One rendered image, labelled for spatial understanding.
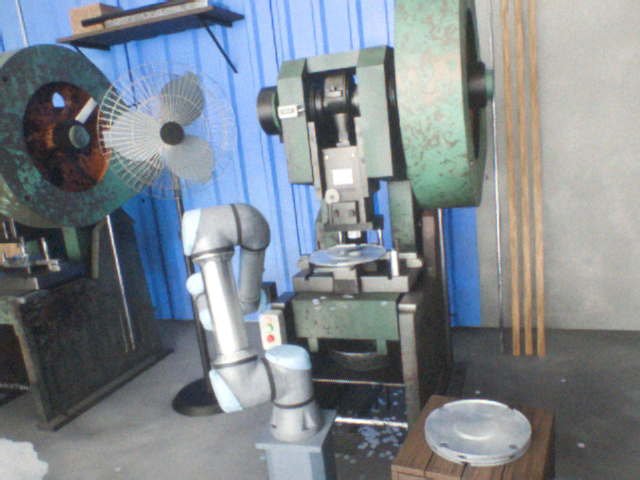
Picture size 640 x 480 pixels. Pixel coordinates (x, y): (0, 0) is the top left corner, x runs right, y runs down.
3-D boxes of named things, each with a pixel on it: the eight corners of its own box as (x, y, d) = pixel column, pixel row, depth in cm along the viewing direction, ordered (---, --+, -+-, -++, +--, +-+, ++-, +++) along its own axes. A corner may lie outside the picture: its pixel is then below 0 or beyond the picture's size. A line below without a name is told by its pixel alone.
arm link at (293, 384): (321, 397, 146) (315, 350, 143) (273, 411, 141) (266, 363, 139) (306, 379, 157) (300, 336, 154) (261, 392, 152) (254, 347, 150)
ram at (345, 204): (363, 225, 196) (355, 142, 189) (324, 227, 201) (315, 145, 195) (375, 216, 212) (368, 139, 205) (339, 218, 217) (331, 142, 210)
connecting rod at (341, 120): (356, 166, 194) (346, 66, 186) (324, 169, 198) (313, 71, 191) (371, 160, 213) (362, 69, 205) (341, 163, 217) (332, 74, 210)
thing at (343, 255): (323, 246, 219) (323, 245, 219) (394, 245, 209) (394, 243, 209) (295, 266, 193) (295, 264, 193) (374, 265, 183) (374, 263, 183)
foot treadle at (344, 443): (354, 466, 186) (352, 453, 185) (326, 463, 190) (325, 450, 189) (391, 385, 240) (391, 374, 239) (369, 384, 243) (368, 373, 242)
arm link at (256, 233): (270, 188, 152) (258, 292, 188) (231, 194, 148) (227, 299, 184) (283, 218, 145) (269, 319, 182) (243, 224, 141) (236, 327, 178)
